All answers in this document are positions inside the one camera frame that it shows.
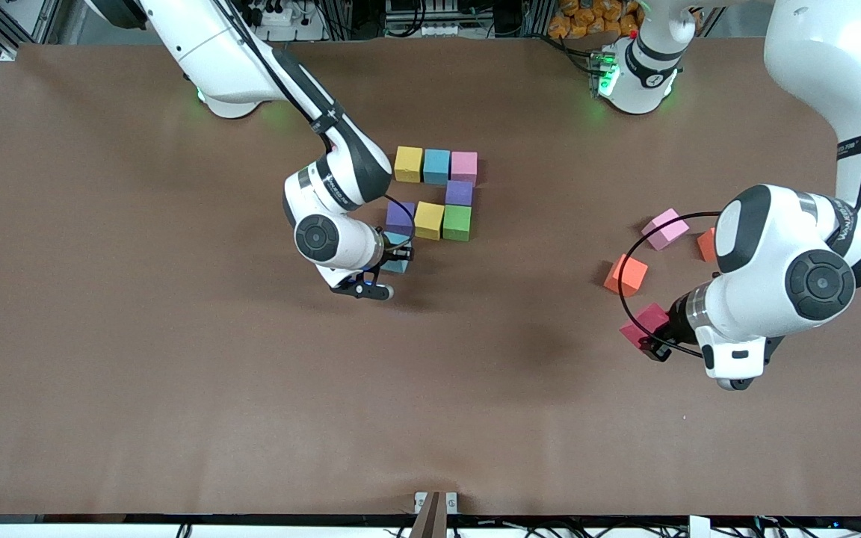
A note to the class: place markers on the white power strip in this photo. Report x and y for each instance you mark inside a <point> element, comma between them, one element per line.
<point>303,31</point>

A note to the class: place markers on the yellow foam cube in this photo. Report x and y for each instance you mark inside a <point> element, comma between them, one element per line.
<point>428,220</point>
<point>409,163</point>

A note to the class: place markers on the orange snack bags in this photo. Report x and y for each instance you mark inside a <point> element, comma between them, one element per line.
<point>580,22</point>

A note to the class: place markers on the orange foam cube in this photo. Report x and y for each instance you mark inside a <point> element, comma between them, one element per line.
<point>707,245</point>
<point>628,276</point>

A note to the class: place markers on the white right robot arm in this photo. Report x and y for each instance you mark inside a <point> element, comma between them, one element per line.
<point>251,60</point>

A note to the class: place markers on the blue foam cube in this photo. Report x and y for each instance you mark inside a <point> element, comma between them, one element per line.
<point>436,166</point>
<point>399,264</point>

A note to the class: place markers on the small metal bracket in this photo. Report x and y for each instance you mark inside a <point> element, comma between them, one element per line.
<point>421,499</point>

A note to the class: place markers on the pink foam cube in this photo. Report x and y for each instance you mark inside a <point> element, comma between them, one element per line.
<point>464,166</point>
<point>664,228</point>

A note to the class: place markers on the green foam cube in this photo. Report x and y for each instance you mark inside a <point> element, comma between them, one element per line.
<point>457,223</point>

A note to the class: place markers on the brown paper table cover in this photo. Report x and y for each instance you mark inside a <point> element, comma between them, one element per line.
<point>176,411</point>

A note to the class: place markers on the purple foam cube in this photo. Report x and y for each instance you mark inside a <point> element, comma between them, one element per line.
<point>459,192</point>
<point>399,217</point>

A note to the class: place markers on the red foam cube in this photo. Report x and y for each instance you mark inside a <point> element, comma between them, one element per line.
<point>643,323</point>

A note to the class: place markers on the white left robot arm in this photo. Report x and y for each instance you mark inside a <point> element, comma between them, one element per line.
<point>774,254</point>

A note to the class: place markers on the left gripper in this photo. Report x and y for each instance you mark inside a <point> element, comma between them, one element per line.
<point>674,321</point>

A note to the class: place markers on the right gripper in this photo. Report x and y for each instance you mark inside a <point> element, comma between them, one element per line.
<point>393,252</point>

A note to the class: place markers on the aluminium frame profile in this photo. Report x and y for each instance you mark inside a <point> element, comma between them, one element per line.
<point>6,48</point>

